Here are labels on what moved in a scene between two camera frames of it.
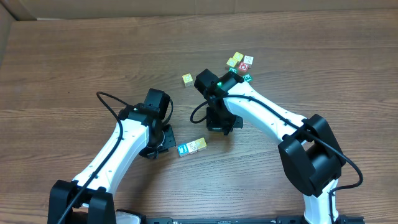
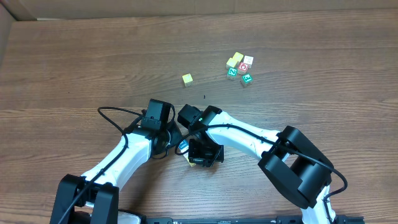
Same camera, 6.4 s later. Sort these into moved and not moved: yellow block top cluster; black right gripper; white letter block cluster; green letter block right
Moved: black right gripper
Not moved: yellow block top cluster; white letter block cluster; green letter block right
